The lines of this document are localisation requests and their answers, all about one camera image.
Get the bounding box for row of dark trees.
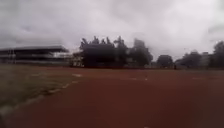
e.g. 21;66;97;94
78;35;224;70

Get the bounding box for red dirt running track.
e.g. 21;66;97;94
0;65;224;128

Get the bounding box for pale concrete kerb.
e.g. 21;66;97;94
0;73;83;116

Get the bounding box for roofed grandstand building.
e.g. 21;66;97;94
0;45;72;66

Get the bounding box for grass field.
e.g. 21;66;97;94
0;64;83;109

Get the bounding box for pale building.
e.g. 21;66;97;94
199;51;213;69

